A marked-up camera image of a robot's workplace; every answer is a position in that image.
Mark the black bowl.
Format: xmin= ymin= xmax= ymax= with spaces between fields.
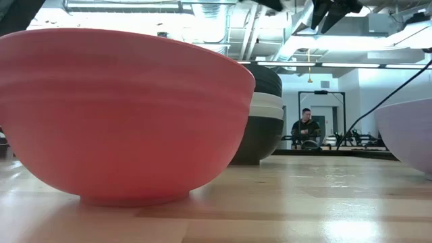
xmin=242 ymin=63 xmax=284 ymax=99

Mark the white bowl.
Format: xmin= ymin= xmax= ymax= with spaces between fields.
xmin=248 ymin=91 xmax=285 ymax=122

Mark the dark green bowl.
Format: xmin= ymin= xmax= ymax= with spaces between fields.
xmin=229 ymin=115 xmax=286 ymax=167

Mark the ceiling light strip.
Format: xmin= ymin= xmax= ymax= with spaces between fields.
xmin=256 ymin=61 xmax=317 ymax=68
xmin=321 ymin=62 xmax=381 ymax=68
xmin=385 ymin=63 xmax=432 ymax=70

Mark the yellow hanging ceiling fixture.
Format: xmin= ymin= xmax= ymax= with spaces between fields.
xmin=306 ymin=50 xmax=313 ymax=84

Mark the person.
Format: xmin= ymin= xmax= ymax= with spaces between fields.
xmin=290 ymin=107 xmax=322 ymax=150

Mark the lavender bowl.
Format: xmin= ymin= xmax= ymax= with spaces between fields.
xmin=373 ymin=97 xmax=432 ymax=181

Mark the black background table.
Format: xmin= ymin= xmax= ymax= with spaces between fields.
xmin=271 ymin=145 xmax=400 ymax=161

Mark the large orange-red bowl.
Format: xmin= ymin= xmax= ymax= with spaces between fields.
xmin=0 ymin=27 xmax=257 ymax=207

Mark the black metal frame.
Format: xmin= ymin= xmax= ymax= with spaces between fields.
xmin=297 ymin=90 xmax=347 ymax=147

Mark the long black arm cable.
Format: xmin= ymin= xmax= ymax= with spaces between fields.
xmin=335 ymin=59 xmax=432 ymax=151

